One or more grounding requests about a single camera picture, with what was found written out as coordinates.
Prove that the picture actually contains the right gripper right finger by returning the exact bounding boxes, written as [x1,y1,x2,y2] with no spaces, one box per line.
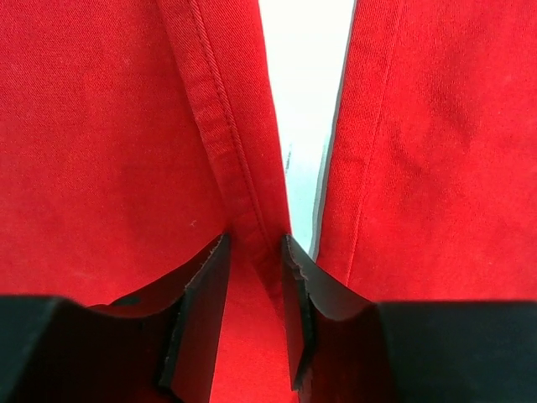
[281,235,536,402]

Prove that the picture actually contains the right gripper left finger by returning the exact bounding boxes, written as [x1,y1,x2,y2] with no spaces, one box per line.
[1,234,230,402]

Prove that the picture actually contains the red trousers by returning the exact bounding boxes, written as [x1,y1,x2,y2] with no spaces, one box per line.
[1,1,536,402]

